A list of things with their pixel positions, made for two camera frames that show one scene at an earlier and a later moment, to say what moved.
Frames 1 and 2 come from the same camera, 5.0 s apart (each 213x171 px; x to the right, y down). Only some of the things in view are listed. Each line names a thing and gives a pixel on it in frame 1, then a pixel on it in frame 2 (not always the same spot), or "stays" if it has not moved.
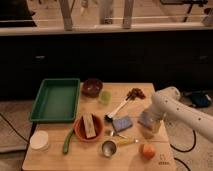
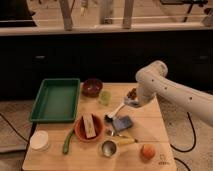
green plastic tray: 56,101 stays
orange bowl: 80,130 stays
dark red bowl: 92,87 stays
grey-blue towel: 146,118 → 132,103
